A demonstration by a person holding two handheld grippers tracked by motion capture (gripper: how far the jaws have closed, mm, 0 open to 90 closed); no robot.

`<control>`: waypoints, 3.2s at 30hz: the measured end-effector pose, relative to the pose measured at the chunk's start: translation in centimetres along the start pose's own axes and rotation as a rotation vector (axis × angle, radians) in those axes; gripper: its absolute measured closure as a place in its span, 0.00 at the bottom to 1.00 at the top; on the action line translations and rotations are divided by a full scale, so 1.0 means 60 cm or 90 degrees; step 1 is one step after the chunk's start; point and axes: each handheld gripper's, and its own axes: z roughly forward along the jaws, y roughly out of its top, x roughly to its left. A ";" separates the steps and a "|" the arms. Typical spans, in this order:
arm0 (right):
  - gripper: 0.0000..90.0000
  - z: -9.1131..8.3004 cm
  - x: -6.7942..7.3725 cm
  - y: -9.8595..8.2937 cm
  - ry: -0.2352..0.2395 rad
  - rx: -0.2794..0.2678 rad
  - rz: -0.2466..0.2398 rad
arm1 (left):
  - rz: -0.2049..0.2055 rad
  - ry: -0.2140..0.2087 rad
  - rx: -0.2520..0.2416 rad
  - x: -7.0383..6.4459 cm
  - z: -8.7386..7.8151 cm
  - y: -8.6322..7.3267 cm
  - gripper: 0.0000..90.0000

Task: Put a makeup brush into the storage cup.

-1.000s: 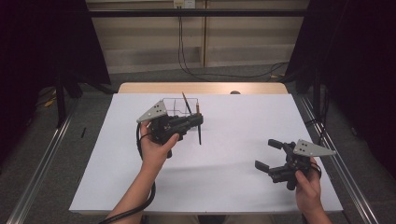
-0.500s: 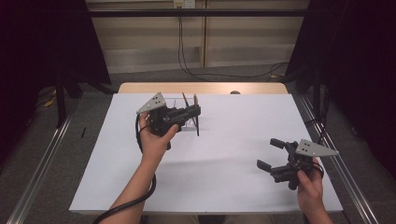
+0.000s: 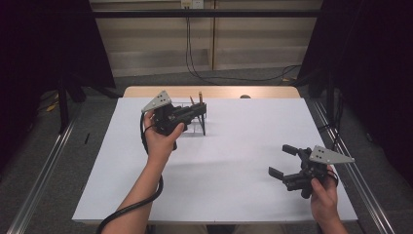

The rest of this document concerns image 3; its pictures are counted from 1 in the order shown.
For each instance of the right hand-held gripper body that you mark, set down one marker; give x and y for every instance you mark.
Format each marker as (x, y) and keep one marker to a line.
(328, 156)

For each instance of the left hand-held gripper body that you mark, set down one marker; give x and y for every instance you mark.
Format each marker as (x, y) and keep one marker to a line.
(159, 101)

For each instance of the clear plastic pen holder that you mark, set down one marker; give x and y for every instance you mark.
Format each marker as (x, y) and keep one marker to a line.
(195, 126)

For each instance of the person's left hand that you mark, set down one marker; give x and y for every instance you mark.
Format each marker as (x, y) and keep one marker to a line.
(159, 146)

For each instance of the person's right hand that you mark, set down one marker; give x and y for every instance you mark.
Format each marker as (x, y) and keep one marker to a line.
(324, 201)

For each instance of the wooden table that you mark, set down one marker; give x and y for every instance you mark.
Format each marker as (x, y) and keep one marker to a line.
(227, 92)

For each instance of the dark round object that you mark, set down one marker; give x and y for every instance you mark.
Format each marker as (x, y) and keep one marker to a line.
(245, 96)

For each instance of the white table mat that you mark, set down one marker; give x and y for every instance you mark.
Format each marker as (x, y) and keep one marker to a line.
(227, 182)

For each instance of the small black floor object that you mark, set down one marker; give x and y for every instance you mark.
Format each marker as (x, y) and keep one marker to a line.
(87, 138)

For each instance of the black horizontal bar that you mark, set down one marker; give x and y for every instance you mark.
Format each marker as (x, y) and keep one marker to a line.
(207, 13)

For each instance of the black metal stand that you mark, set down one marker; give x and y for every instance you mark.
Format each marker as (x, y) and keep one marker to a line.
(63, 104)

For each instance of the black curtain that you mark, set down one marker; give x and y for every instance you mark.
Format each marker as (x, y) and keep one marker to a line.
(48, 48)
(373, 65)

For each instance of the yellow floor tape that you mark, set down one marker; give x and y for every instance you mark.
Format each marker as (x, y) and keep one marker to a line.
(52, 106)

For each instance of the metal floor rail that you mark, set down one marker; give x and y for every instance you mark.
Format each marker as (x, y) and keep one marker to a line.
(363, 185)
(42, 175)

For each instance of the white wall socket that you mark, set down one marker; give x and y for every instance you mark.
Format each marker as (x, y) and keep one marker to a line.
(192, 3)

